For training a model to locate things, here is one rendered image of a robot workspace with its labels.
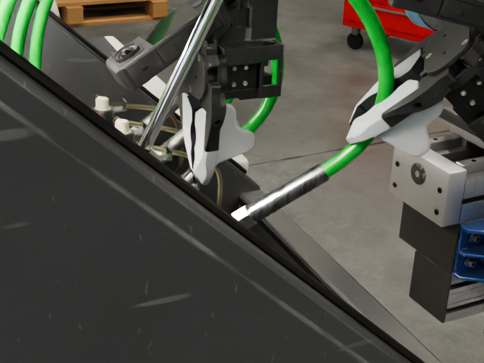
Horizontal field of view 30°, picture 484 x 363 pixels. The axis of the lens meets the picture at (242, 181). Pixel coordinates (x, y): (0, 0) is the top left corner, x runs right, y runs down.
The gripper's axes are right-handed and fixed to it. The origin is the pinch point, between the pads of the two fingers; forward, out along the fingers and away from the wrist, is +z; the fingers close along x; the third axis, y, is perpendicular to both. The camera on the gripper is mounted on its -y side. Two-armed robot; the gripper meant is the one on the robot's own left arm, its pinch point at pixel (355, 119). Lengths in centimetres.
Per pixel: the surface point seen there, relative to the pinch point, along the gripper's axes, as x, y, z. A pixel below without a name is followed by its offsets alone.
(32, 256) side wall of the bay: -35.5, -19.2, 0.8
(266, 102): 15.6, -1.3, 14.2
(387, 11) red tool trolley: 398, 125, 143
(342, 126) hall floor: 282, 118, 152
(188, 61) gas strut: -25.4, -19.4, -8.4
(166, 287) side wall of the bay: -32.1, -11.7, -0.2
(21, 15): 10.0, -26.9, 23.4
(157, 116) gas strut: -26.9, -18.5, -5.2
